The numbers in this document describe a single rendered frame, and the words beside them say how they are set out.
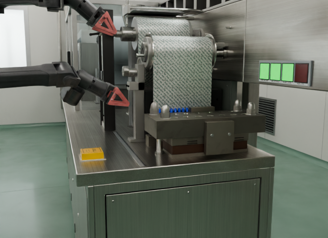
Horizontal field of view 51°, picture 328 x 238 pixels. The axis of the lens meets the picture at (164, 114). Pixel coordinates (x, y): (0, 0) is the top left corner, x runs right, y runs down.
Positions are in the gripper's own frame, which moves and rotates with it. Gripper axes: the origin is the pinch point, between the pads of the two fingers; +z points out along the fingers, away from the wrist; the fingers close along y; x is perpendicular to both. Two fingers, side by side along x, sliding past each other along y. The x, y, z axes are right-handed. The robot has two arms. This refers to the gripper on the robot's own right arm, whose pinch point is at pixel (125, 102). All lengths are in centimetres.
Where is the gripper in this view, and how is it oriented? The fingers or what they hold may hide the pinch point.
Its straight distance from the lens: 126.9
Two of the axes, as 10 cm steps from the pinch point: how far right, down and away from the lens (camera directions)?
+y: 3.0, 1.6, -9.4
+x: 4.9, -8.7, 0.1
